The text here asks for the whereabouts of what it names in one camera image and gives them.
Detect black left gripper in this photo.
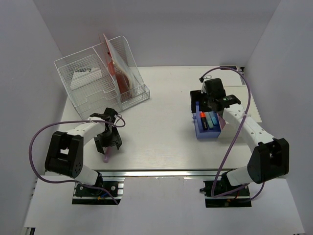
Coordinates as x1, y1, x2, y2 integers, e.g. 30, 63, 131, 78
93, 126, 122, 154

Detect pink highlighter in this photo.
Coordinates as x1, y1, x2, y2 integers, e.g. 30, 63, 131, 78
103, 147, 111, 163

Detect orange black highlighter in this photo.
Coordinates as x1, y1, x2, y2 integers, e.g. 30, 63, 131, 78
200, 112, 208, 131

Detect blue highlighter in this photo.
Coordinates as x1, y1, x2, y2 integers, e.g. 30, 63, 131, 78
209, 111, 219, 126

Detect green highlighter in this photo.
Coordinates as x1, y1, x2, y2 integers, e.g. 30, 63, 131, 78
205, 112, 214, 130

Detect purple blue drawer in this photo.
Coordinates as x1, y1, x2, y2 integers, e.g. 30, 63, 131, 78
193, 106, 221, 139

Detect clear document sleeve with papers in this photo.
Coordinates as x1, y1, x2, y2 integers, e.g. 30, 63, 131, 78
102, 33, 136, 90

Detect pink drawer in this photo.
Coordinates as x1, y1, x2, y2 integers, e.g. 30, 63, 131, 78
217, 114, 226, 130

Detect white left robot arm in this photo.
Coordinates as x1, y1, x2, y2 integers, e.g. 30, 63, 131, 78
45, 108, 122, 195

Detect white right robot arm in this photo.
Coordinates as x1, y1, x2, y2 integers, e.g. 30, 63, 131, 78
190, 78, 290, 195

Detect small blue label plate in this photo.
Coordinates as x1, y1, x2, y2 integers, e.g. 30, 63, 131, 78
220, 66, 237, 70

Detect white drawer box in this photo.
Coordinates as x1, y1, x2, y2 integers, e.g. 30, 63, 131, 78
218, 85, 262, 139

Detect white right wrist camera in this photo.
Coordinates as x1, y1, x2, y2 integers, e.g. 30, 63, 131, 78
199, 76, 207, 94

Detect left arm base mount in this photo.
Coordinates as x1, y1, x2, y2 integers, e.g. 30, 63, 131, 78
72, 177, 124, 206

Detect aluminium table rail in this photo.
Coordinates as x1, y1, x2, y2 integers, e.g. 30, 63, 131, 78
45, 168, 277, 178

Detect white wire file organizer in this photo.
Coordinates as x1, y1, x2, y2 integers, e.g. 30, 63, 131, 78
54, 36, 150, 119

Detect papers in wire organizer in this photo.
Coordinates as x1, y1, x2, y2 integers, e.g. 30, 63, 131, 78
70, 67, 103, 90

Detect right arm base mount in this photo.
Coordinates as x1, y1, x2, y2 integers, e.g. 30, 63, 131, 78
199, 176, 252, 208

